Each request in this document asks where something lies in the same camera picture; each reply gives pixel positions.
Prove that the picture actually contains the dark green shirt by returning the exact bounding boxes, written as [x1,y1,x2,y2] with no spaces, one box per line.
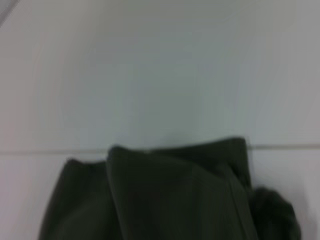
[37,136,303,240]

